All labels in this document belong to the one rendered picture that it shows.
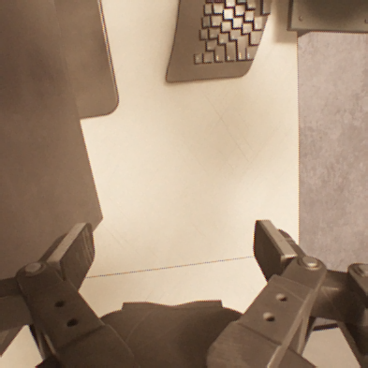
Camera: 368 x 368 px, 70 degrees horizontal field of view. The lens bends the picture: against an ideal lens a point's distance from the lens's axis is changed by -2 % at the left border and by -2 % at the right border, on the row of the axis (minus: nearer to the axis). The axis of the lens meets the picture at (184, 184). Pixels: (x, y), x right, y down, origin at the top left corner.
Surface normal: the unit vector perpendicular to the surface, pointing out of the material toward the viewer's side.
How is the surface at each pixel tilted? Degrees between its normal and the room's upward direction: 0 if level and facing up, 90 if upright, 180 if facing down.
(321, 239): 0
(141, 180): 0
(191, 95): 0
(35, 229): 86
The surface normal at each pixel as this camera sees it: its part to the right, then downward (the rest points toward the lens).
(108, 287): 0.03, 0.30
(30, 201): 0.99, -0.11
